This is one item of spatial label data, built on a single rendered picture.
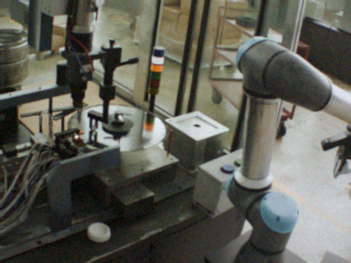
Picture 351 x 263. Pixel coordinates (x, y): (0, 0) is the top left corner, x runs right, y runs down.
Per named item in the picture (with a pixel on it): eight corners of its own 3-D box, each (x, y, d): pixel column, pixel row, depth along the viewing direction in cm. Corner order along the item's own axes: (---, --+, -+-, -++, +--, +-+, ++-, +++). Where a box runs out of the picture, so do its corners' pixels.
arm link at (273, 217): (263, 257, 106) (277, 221, 99) (240, 228, 116) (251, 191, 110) (294, 246, 111) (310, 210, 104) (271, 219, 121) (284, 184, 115)
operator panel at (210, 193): (241, 178, 159) (250, 144, 152) (262, 191, 152) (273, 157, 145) (190, 201, 141) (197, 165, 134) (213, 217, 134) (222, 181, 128)
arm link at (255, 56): (244, 231, 116) (266, 53, 87) (221, 202, 127) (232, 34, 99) (277, 218, 120) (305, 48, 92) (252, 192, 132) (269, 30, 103)
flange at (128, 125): (112, 115, 146) (112, 109, 145) (139, 124, 143) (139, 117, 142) (95, 127, 137) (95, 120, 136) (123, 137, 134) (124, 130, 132)
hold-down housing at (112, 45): (111, 96, 131) (117, 36, 122) (117, 101, 128) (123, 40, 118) (96, 98, 128) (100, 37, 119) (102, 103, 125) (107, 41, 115)
